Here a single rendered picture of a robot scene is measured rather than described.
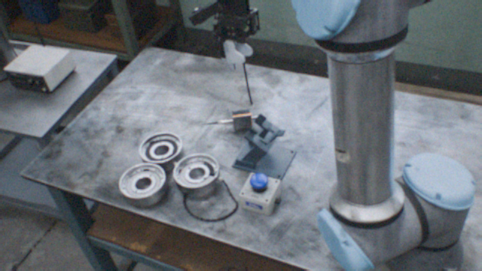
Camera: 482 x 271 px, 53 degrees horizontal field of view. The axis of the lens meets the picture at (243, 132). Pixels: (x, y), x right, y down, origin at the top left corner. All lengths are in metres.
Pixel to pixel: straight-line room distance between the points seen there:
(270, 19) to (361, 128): 2.17
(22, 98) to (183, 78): 0.61
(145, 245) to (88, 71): 0.73
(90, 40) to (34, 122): 1.31
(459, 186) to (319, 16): 0.40
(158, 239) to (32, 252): 0.96
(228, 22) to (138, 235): 0.66
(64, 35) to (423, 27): 1.98
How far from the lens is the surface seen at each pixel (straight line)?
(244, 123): 1.25
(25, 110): 1.77
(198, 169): 1.15
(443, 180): 0.85
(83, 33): 3.03
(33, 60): 1.85
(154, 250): 1.37
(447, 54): 2.66
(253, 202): 1.05
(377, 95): 0.64
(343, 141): 0.69
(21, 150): 2.39
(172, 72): 1.51
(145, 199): 1.11
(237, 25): 1.07
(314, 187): 1.11
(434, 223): 0.85
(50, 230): 2.29
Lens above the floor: 1.65
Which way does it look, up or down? 43 degrees down
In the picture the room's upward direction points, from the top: 8 degrees counter-clockwise
